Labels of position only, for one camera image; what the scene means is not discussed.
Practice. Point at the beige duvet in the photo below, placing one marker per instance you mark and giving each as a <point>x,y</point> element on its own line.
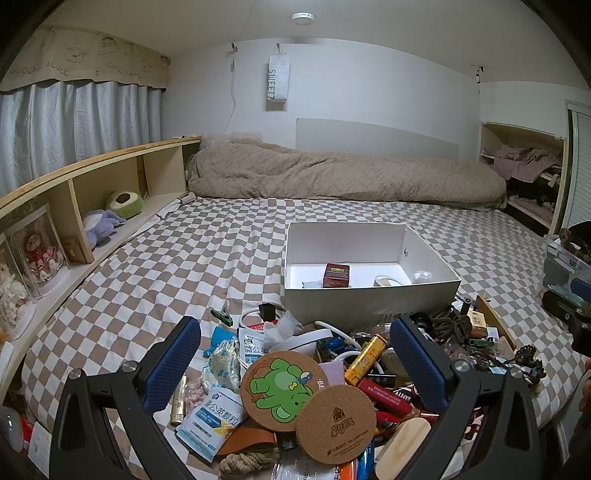
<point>332,177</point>

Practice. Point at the wooden bedside shelf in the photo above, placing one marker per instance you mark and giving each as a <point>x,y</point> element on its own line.
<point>60,198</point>

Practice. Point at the white headboard panel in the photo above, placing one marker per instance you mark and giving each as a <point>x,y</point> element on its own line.
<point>374,138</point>

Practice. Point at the gold cylindrical battery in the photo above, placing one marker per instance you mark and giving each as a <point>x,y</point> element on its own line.
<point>367,357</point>

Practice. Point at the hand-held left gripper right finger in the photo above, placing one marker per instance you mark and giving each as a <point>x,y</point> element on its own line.
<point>419,369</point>

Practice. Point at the long red box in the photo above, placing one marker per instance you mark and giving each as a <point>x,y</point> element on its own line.
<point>383,397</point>

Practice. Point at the brown white checked bedsheet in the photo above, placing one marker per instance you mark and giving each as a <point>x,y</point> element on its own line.
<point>207,258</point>

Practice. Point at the green clothes clip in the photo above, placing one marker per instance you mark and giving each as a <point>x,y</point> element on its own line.
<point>222,315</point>

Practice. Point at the white crumpled tissue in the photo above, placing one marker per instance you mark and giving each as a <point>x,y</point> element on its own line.
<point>284,327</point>

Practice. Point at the small black cube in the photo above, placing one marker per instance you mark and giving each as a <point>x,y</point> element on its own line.
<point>268,311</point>

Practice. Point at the purple plush toy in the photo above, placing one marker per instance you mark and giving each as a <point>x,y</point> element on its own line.
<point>104,224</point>

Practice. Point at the hanging white paper bag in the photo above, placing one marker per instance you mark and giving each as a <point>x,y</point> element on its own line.
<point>277,83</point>

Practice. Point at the clear plastic storage bin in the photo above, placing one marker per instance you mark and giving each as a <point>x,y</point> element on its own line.
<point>561,263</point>

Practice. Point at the beige printed curtain valance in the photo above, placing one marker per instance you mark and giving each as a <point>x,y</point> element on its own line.
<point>83,55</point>

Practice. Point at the pink candy packet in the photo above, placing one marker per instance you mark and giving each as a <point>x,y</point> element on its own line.
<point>194,394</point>

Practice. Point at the brown leather piece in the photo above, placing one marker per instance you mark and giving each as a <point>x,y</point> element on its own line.
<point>247,441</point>

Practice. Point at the round ceiling lamp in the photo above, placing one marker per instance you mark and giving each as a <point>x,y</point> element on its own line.
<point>303,17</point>

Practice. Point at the white storage box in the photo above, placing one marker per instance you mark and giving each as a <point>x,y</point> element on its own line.
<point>364,302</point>

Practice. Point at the white doll in clear case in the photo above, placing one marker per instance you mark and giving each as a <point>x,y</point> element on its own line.
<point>11,295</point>

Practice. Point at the crumpled snack packet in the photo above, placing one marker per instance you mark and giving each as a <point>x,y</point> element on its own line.
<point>224,364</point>

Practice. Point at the green elephant cork coaster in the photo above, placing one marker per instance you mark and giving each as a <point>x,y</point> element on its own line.
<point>279,387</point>

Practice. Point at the pale blue curtain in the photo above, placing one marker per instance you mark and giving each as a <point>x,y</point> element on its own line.
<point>78,124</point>

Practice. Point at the blue white medicine sachet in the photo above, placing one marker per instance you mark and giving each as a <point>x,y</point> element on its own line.
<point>210,424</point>
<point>254,348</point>

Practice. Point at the wooden wardrobe shelf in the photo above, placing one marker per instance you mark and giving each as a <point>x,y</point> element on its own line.
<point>521,189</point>

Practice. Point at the plain cork coaster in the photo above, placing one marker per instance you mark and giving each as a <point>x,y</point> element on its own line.
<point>334,424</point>

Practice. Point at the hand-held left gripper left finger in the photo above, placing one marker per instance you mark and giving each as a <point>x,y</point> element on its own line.
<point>175,364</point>

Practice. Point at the cream wooden brush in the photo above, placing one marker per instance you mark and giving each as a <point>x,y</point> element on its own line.
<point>401,445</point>

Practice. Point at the green plush toy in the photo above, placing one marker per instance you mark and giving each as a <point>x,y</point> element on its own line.
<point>123,204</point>

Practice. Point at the pink clothes pile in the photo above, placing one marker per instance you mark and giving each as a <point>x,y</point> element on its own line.
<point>526,161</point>

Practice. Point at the red cigarette box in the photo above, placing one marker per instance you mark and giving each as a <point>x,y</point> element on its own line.
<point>336,276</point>

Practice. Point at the red doll in clear case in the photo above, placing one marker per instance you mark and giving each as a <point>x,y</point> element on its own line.
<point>39,254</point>

